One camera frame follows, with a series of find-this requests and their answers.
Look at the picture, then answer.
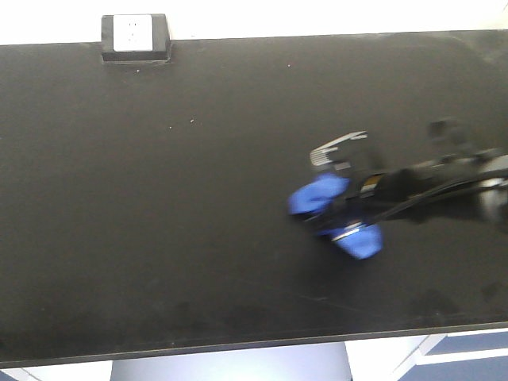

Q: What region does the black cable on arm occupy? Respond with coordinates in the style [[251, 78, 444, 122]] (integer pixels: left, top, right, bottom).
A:
[[372, 174, 508, 223]]

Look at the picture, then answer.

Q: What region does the wrist camera with silver bracket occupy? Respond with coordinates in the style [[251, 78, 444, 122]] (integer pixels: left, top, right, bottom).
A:
[[309, 131, 379, 177]]

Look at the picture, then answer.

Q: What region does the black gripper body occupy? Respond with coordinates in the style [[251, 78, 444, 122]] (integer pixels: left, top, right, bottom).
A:
[[317, 168, 421, 239]]

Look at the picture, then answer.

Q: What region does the black power outlet box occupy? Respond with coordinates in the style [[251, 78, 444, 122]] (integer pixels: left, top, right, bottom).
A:
[[101, 13, 171, 64]]

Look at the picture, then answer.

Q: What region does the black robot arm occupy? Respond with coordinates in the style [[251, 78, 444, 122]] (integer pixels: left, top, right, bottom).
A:
[[310, 118, 507, 241]]

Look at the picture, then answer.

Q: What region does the blue cloth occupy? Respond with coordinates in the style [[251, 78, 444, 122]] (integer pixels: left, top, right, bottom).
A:
[[287, 173, 383, 260]]

